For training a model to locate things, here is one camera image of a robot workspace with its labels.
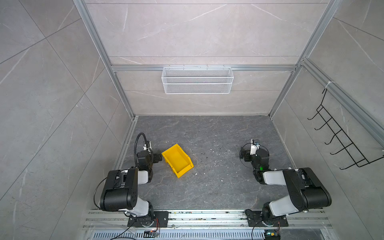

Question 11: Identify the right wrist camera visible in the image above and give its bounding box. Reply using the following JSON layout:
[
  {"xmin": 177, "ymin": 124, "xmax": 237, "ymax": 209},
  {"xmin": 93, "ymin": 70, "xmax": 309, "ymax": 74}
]
[{"xmin": 250, "ymin": 139, "xmax": 260, "ymax": 155}]

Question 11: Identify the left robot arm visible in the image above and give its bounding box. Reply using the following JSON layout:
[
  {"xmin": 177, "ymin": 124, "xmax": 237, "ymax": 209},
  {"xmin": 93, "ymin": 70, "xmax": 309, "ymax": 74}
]
[{"xmin": 100, "ymin": 150, "xmax": 162, "ymax": 227}]

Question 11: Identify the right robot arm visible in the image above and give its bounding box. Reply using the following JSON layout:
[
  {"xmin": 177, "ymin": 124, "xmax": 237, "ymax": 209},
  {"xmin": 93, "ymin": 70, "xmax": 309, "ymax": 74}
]
[{"xmin": 239, "ymin": 148, "xmax": 332, "ymax": 227}]

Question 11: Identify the white wire mesh basket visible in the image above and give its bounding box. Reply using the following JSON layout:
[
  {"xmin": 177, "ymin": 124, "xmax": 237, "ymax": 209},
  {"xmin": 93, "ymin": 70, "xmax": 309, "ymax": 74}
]
[{"xmin": 162, "ymin": 67, "xmax": 234, "ymax": 95}]

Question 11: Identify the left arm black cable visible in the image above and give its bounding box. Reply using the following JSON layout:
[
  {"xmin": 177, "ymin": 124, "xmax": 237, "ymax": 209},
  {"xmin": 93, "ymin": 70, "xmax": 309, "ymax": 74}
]
[{"xmin": 133, "ymin": 132, "xmax": 149, "ymax": 169}]

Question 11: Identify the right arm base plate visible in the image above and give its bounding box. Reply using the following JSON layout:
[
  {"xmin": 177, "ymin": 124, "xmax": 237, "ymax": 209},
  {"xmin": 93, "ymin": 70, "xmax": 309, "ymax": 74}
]
[{"xmin": 244, "ymin": 209, "xmax": 289, "ymax": 227}]

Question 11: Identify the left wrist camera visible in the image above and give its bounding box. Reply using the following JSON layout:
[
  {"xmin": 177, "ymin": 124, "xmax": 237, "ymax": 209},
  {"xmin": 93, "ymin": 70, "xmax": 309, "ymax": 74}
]
[{"xmin": 143, "ymin": 141, "xmax": 152, "ymax": 152}]

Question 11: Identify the black wire hook rack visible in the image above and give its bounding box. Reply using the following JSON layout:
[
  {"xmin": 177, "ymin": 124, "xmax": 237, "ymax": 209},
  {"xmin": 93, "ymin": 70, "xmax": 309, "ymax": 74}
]
[{"xmin": 307, "ymin": 89, "xmax": 384, "ymax": 170}]

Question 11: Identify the yellow plastic bin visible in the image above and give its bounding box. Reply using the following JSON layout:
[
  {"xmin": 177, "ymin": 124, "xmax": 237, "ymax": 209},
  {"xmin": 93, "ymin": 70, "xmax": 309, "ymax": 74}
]
[{"xmin": 162, "ymin": 144, "xmax": 194, "ymax": 178}]

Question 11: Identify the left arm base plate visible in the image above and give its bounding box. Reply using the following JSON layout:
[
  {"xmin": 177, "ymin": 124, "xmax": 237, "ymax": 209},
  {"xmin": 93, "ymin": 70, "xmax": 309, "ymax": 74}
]
[{"xmin": 127, "ymin": 211, "xmax": 170, "ymax": 228}]

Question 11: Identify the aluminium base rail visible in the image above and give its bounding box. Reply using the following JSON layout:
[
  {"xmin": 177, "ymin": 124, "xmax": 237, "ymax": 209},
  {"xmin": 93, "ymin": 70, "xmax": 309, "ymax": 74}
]
[{"xmin": 77, "ymin": 209, "xmax": 338, "ymax": 240}]

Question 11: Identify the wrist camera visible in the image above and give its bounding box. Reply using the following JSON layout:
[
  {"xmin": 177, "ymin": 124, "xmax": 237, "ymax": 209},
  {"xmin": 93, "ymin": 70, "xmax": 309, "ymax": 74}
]
[
  {"xmin": 143, "ymin": 141, "xmax": 152, "ymax": 152},
  {"xmin": 250, "ymin": 139, "xmax": 260, "ymax": 155}
]

